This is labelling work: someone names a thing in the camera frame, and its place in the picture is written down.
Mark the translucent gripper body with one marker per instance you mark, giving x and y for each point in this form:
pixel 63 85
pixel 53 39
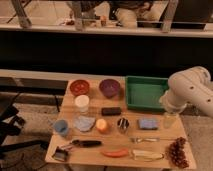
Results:
pixel 169 119

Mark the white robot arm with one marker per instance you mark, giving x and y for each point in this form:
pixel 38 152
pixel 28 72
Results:
pixel 190 86

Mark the metal cup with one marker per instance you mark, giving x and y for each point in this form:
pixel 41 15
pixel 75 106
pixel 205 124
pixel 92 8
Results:
pixel 122 125

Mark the white plastic cup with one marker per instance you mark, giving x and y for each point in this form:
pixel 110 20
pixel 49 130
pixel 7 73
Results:
pixel 82 103

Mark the blue plastic cup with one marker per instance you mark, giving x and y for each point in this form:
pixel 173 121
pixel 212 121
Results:
pixel 61 127

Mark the blue sponge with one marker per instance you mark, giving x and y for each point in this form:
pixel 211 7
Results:
pixel 148 124

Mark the red grape bunch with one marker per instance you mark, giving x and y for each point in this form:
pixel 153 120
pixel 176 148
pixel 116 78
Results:
pixel 176 153

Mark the green plastic tray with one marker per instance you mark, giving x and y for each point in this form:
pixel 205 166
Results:
pixel 143 93

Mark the orange carrot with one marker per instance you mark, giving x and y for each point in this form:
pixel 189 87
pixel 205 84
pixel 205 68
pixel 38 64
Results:
pixel 115 154

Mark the black rectangular block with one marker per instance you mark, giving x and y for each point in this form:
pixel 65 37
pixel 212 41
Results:
pixel 111 111

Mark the purple bowl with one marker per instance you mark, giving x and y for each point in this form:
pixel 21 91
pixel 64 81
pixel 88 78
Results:
pixel 109 87

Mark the orange peach fruit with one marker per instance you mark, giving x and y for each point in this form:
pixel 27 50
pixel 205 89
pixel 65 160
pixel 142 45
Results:
pixel 102 126

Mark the grey blue cloth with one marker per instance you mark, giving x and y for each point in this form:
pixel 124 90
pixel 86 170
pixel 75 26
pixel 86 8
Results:
pixel 83 123

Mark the red bowl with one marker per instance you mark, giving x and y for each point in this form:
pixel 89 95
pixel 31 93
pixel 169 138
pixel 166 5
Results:
pixel 79 87

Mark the person in background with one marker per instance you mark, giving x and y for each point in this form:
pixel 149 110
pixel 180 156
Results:
pixel 133 14

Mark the black office chair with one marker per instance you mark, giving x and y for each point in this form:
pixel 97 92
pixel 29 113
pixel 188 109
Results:
pixel 8 118

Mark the black handled peeler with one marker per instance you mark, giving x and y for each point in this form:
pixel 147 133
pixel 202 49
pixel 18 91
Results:
pixel 82 143

